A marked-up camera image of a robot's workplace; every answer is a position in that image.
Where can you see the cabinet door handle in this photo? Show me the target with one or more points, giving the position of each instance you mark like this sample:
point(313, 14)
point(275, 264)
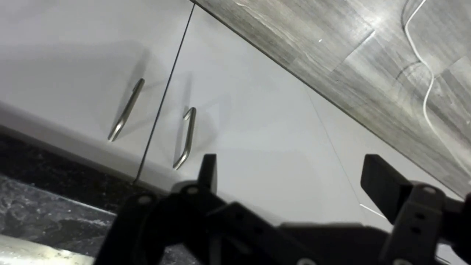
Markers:
point(191, 118)
point(127, 111)

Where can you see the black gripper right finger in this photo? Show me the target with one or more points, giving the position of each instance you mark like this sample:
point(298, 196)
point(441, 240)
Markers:
point(422, 215)

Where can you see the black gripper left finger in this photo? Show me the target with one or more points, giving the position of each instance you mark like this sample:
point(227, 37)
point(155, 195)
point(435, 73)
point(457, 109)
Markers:
point(214, 232)

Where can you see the right cabinet door handle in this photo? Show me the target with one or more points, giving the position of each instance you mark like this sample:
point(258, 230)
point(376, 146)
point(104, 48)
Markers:
point(191, 118)

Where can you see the left cabinet door handle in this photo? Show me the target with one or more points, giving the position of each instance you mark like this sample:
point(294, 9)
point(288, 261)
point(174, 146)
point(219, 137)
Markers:
point(127, 111)

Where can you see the stainless steel sink basin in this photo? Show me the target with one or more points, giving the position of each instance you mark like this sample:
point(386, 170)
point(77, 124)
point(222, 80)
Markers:
point(26, 252)

